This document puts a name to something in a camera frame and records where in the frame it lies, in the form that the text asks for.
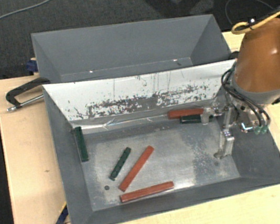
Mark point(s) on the dark green flat block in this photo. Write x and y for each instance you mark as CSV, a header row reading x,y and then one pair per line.
x,y
81,145
120,164
190,119

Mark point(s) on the pale wood flat board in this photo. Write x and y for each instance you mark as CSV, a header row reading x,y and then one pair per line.
x,y
28,159

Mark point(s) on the red-brown flat block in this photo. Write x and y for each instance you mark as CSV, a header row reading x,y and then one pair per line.
x,y
146,191
136,168
185,113

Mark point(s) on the grey metal bin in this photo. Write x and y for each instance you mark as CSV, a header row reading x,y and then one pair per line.
x,y
163,158

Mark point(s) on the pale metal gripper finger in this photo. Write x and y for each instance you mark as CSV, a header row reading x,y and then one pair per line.
x,y
226,144
208,116

